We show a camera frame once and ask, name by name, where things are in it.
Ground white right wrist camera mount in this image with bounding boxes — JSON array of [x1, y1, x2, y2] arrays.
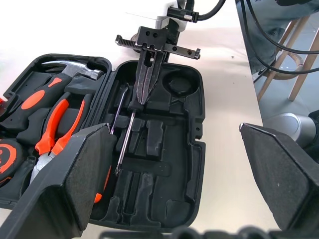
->
[[156, 0, 187, 33]]

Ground black plastic tool case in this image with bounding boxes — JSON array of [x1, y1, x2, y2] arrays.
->
[[0, 53, 207, 227]]

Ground black orange tape measure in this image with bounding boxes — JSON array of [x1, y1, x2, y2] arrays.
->
[[0, 139, 24, 185]]

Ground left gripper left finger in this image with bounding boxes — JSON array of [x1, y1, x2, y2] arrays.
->
[[0, 122, 118, 239]]

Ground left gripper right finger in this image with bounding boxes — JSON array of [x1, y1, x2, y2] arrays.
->
[[238, 121, 319, 232]]

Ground claw hammer orange black handle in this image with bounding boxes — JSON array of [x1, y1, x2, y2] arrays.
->
[[0, 60, 104, 130]]

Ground person in blue jeans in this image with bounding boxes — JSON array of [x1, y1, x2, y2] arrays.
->
[[245, 0, 319, 75]]

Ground wooden stool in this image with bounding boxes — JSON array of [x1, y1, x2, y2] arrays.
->
[[256, 12, 319, 102]]

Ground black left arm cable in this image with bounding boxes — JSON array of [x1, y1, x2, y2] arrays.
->
[[234, 0, 319, 83]]

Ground black handled screwdriver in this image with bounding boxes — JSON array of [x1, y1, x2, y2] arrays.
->
[[115, 99, 146, 177]]

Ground orange handled pliers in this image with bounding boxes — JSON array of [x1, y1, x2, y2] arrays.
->
[[29, 93, 87, 186]]

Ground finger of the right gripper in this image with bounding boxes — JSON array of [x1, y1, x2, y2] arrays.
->
[[144, 49, 165, 104], [135, 48, 153, 105]]

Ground silver robot body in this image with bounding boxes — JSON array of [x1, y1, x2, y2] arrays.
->
[[264, 112, 317, 150]]

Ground orange voltage tester pen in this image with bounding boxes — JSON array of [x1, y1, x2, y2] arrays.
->
[[94, 166, 112, 204]]

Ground slim metal screwdriver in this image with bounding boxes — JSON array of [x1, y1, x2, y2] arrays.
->
[[109, 83, 130, 135]]

